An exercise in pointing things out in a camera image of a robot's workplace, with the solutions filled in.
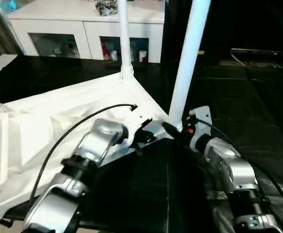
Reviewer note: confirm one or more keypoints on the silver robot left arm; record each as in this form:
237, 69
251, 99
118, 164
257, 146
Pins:
98, 145

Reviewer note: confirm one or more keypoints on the small red bottle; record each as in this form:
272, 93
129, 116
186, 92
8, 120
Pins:
104, 51

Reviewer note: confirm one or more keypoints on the black work mat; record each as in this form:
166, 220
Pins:
243, 121

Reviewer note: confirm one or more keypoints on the long black bar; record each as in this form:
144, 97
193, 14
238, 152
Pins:
262, 52

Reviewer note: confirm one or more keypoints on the white compartment tray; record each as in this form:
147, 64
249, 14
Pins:
35, 126

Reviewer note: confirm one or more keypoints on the white glass-door cabinet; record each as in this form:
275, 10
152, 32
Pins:
59, 24

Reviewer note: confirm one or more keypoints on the silver crumpled object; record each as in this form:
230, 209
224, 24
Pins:
106, 7

